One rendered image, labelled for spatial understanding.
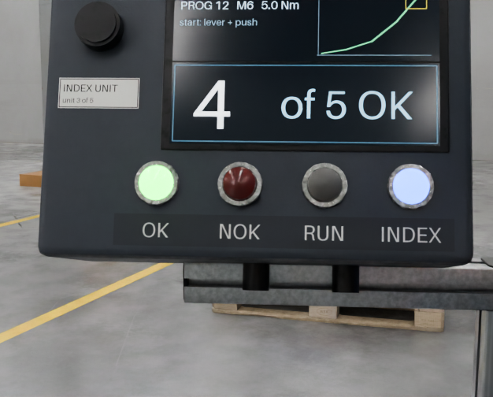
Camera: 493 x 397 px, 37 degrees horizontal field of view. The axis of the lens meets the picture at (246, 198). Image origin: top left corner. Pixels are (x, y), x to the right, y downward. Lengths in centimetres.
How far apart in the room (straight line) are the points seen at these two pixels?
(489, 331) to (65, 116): 31
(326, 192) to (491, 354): 18
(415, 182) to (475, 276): 11
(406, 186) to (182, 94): 14
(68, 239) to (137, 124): 8
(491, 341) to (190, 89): 26
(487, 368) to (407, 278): 8
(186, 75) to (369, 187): 13
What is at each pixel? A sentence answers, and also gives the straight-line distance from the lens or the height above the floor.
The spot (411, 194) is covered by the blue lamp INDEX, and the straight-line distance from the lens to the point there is 43.
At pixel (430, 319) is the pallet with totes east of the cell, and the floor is 6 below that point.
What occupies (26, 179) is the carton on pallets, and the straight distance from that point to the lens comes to 935.
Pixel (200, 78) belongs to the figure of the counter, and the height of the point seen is 118.
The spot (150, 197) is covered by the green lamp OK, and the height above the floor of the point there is 111.
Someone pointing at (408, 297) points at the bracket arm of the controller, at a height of 103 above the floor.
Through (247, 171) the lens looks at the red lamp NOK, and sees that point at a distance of 43.
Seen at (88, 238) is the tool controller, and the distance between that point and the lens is 45.
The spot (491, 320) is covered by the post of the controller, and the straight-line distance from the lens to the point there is 53.
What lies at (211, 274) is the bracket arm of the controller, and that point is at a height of 105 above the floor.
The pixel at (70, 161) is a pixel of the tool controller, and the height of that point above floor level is 113.
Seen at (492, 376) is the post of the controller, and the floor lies 98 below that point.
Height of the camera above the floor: 117
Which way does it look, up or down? 8 degrees down
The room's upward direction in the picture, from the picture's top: straight up
